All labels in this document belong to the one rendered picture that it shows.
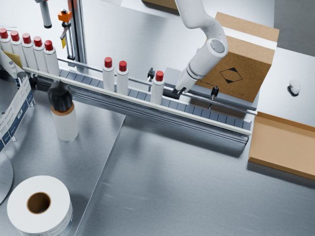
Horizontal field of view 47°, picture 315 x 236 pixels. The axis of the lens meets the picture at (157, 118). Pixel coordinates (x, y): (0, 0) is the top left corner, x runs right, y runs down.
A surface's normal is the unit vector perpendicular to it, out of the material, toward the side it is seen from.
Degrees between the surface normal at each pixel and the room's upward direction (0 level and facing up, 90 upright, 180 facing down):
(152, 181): 0
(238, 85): 90
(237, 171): 0
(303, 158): 0
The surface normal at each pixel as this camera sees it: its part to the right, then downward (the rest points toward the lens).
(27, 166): 0.09, -0.57
